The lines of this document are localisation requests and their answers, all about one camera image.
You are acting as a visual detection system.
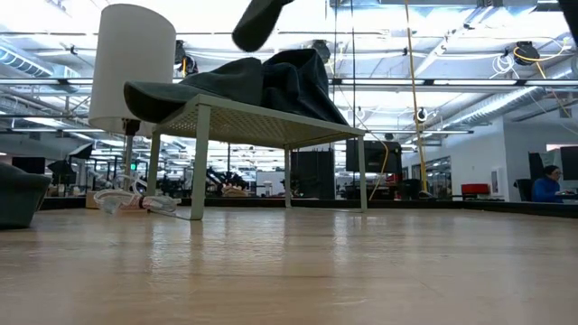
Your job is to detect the person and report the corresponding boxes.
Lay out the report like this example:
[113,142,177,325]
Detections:
[531,164,565,203]

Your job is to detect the black upright panel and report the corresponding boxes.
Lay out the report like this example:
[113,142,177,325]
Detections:
[290,148,337,200]

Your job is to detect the pale green perforated metal shelf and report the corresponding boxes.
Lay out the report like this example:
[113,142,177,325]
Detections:
[144,93,368,221]

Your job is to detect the black monitor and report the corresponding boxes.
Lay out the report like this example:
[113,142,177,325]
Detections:
[11,156,46,176]
[559,144,578,181]
[345,140,403,173]

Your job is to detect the yellow hanging cable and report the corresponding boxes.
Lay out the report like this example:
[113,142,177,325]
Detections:
[403,0,430,195]

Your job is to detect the black bin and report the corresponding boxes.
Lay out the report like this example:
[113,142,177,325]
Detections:
[400,178,422,200]

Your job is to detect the white coiled cable bundle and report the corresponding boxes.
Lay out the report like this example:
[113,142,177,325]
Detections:
[92,173,182,216]

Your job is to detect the small cardboard box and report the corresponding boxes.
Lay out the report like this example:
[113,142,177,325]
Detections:
[84,190,107,209]

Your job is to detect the red box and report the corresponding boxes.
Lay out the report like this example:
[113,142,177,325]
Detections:
[460,182,491,198]

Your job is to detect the white cylindrical lamp shade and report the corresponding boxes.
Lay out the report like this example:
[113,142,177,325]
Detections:
[89,3,177,136]

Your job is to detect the black office chair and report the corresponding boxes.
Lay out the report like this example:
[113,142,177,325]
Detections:
[514,178,535,202]

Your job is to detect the black aluminium table frame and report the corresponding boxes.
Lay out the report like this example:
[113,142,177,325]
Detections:
[39,196,578,220]

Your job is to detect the silver ventilation duct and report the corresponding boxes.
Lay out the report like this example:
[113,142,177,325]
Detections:
[444,85,543,130]

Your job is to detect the reel with yellow cable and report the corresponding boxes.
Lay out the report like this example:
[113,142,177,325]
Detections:
[512,40,543,67]

